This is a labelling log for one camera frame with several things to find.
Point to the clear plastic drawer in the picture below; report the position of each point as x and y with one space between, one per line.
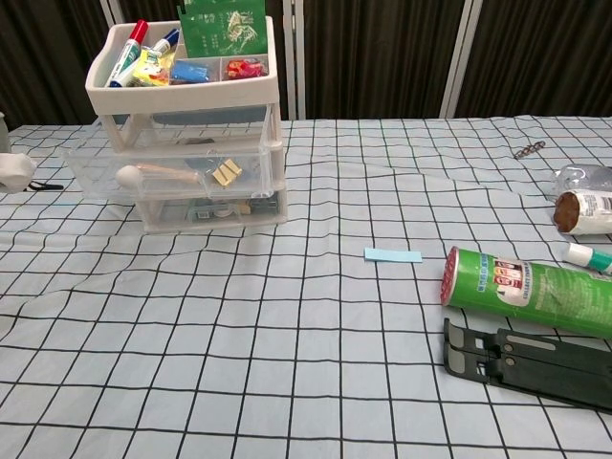
95 177
258 209

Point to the blue snack packet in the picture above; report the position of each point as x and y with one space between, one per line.
191 72

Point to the red snack packet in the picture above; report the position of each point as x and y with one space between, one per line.
246 68

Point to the white bottle yellow cap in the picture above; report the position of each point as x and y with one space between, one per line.
588 212

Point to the white plastic drawer organizer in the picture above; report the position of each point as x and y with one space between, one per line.
191 93

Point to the checkered light blue tablecloth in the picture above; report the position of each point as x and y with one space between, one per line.
287 334

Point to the white ball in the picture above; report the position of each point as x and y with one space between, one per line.
128 175

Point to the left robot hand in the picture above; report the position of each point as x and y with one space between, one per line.
3 131

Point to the white tissue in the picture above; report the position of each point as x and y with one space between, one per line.
14 169

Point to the white green glue stick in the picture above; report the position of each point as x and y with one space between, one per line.
590 258

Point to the light blue paper strip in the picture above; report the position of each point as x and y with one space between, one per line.
393 255

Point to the red capped marker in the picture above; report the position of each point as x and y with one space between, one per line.
126 55

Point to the gold binder clip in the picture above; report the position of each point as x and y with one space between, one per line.
221 178
232 169

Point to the blue capped marker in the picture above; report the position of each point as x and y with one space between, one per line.
166 42

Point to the black folding stand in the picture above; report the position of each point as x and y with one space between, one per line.
535 368

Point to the green chips can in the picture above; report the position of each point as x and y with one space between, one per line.
540 291

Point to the black folding screen partition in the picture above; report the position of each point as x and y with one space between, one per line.
382 57

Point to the yellow snack packet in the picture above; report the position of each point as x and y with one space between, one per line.
153 69

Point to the green packet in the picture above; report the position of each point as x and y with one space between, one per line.
225 28

